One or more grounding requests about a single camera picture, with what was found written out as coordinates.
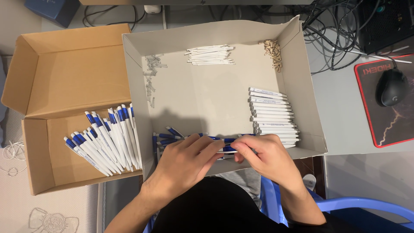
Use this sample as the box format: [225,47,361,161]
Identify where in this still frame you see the person's right hand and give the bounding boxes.
[231,134,305,192]

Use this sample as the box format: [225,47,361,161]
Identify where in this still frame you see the person's left hand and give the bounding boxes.
[141,133,226,202]

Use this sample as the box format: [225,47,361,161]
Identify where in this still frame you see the blue white pen part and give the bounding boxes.
[217,145,258,155]

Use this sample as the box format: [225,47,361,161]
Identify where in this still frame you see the pile of blue pen tops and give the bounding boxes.
[152,126,257,163]

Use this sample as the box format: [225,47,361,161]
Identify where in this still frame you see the person's grey shorts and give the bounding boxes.
[215,168,263,209]

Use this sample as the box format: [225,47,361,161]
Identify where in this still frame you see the white slipper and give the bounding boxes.
[302,174,317,192]

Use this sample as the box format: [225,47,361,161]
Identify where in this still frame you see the stack of white pen barrels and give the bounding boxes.
[248,87,302,149]

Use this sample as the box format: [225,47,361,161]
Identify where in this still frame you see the person's black shirt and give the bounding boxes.
[151,176,363,233]

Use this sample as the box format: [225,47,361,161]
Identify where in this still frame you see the grey cardboard tray box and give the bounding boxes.
[122,15,328,181]

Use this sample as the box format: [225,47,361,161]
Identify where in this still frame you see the pile of assembled blue-white pens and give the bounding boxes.
[63,103,143,177]

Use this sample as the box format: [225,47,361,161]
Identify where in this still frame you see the blue plastic chair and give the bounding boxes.
[142,176,414,233]

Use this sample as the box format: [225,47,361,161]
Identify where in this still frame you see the pile of metal springs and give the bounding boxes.
[142,54,169,109]

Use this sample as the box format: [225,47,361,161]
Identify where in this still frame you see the pile of beige plastic pieces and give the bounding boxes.
[258,39,283,73]

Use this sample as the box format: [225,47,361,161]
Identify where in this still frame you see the bundle of white ink refills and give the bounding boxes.
[184,44,236,66]

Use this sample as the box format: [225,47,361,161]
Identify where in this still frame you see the black red-edged mouse pad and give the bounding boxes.
[353,54,414,149]

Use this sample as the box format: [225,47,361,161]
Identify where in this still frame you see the black computer mouse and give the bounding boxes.
[375,68,409,107]

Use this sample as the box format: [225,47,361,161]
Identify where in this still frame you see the brown cardboard box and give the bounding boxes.
[1,23,143,196]

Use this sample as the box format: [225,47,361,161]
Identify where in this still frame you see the white thin sticks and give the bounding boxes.
[332,45,413,64]

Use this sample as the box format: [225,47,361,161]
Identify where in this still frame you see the black computer case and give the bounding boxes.
[356,0,414,55]

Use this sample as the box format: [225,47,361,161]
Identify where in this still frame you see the dark blue box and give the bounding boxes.
[24,0,81,28]

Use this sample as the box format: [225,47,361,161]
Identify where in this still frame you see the tangle of black cables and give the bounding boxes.
[207,0,397,76]

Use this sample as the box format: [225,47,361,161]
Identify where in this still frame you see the white cable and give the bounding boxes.
[0,139,28,177]

